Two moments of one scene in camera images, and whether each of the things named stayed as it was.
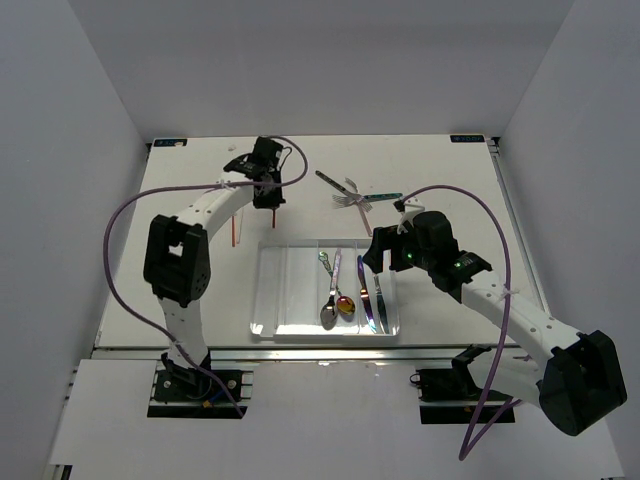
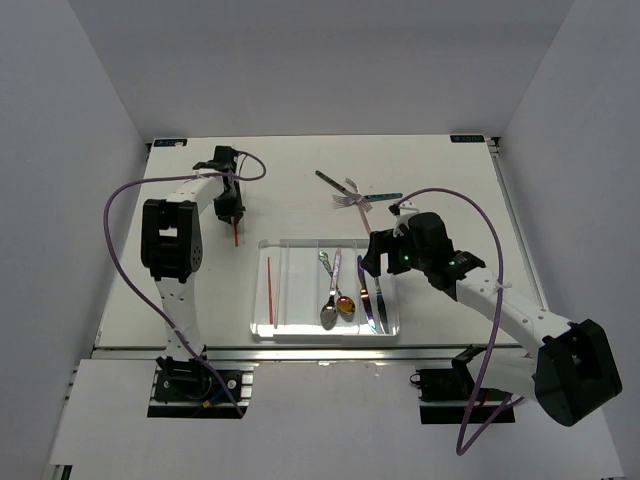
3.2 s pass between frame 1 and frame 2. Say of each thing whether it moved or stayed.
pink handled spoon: stayed
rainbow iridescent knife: stayed
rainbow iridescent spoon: stayed
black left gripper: moved
